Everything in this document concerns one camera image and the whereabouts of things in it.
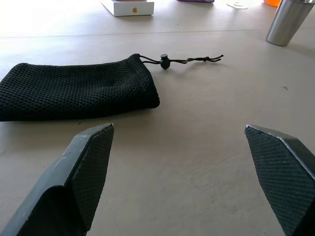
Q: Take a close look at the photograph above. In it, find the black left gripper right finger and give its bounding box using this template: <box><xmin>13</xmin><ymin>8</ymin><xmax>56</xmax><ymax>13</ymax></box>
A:
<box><xmin>244</xmin><ymin>124</ymin><xmax>315</xmax><ymax>236</ymax></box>

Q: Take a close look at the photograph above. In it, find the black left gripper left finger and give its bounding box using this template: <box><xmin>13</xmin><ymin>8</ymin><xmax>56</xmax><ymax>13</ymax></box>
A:
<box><xmin>0</xmin><ymin>123</ymin><xmax>115</xmax><ymax>236</ymax></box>

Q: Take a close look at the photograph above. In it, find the stainless steel cup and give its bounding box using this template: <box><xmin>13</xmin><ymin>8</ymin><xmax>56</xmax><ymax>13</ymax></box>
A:
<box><xmin>265</xmin><ymin>0</ymin><xmax>315</xmax><ymax>47</ymax></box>

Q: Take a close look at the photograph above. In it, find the white box with orange logo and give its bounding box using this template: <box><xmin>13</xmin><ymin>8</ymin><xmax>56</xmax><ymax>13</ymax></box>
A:
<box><xmin>100</xmin><ymin>0</ymin><xmax>155</xmax><ymax>17</ymax></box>

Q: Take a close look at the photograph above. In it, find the white round disc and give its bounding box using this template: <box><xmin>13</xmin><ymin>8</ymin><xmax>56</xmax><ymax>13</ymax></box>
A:
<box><xmin>226</xmin><ymin>1</ymin><xmax>249</xmax><ymax>10</ymax></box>

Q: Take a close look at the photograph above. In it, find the purple flat object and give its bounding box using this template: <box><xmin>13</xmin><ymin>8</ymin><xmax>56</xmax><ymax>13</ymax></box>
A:
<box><xmin>176</xmin><ymin>0</ymin><xmax>215</xmax><ymax>4</ymax></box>

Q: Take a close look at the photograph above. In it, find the black mesh drawstring pouch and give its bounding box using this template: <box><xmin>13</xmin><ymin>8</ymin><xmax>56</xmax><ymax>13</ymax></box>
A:
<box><xmin>0</xmin><ymin>53</ymin><xmax>224</xmax><ymax>122</ymax></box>

